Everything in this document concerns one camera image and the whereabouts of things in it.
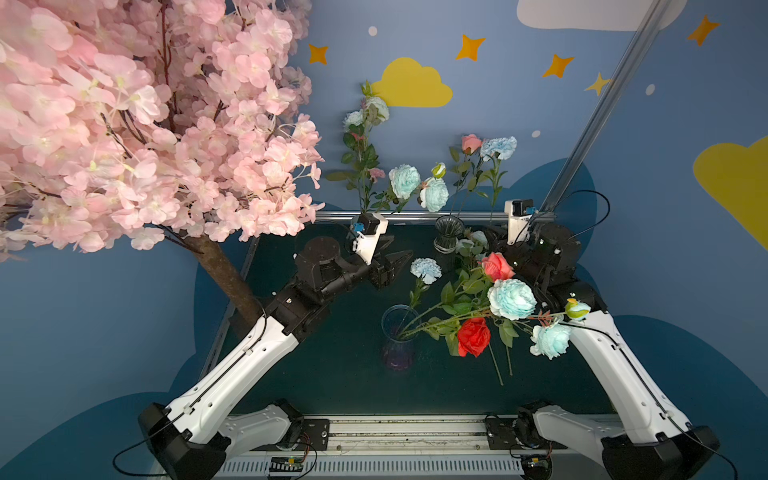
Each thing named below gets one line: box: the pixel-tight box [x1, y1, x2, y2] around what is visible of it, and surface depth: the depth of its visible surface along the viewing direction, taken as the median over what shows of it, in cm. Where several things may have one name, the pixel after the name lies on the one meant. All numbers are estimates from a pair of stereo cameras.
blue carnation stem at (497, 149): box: [477, 136, 518, 223], surface depth 61 cm
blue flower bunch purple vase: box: [399, 278, 591, 359], surface depth 48 cm
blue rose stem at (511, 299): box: [487, 278, 533, 321], surface depth 49 cm
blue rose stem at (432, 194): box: [371, 162, 449, 213], surface depth 67 cm
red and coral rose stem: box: [420, 252, 516, 358], surface depth 59 cm
